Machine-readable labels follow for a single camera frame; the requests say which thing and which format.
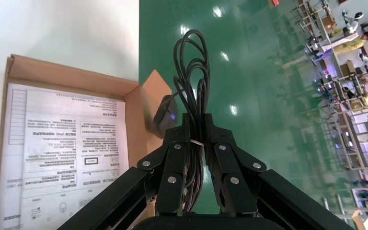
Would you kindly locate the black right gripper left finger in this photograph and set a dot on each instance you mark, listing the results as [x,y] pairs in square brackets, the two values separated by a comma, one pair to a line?
[171,190]

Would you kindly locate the person in white shirt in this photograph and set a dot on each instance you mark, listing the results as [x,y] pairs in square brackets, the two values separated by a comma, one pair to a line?
[352,20]

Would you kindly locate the brown cardboard box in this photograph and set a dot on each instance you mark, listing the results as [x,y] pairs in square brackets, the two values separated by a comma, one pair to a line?
[60,76]

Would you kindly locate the white printed instruction sheet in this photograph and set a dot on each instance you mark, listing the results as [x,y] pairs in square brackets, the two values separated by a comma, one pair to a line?
[60,143]

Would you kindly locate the metal frame workbench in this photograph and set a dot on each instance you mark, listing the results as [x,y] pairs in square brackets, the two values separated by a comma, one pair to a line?
[361,139]

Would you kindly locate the person in yellow shirt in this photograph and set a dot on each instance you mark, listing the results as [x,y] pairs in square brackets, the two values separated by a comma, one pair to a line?
[349,46]

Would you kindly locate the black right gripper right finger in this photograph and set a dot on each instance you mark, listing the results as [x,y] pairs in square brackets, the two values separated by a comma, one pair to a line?
[234,190]

